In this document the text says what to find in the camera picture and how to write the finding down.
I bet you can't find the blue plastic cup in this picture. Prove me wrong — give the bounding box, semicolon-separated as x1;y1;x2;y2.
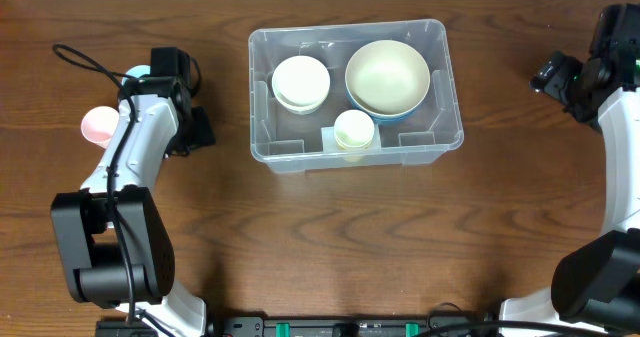
121;65;150;84

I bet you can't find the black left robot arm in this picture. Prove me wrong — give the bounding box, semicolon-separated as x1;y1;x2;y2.
50;47;216;336

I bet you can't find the clear plastic storage bin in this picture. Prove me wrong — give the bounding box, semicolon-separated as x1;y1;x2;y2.
247;18;465;174

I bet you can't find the beige bowl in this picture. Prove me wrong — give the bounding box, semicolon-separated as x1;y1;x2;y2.
344;40;431;115

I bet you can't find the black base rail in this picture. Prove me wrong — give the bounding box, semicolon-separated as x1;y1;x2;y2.
94;313;497;337

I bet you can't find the grey small bowl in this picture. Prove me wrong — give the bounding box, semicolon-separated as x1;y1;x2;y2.
281;104;321;115

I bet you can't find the yellow plastic cup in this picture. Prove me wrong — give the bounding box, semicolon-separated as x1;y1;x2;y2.
337;142;371;163

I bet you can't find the white small bowl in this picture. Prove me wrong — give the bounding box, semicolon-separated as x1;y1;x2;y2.
271;55;331;107

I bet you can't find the cream plastic cup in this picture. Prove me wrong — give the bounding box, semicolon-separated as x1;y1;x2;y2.
333;110;375;149

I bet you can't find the pink plastic cup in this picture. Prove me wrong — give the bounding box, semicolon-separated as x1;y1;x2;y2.
80;106;119;148

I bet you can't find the dark blue bowl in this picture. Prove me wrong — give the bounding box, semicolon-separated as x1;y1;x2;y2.
347;95;420;124

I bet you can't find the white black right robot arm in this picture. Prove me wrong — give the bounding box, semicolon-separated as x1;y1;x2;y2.
496;4;639;336

